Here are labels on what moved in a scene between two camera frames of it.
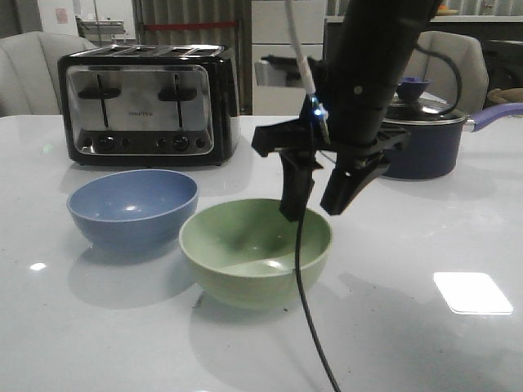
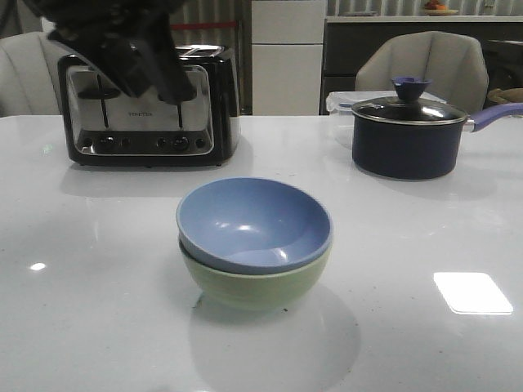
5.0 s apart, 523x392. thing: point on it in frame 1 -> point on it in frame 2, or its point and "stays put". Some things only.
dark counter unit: [501, 41] stays put
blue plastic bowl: [133, 209] -> [252, 225]
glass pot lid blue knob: [408, 108] stays put
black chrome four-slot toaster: [150, 105] stays put
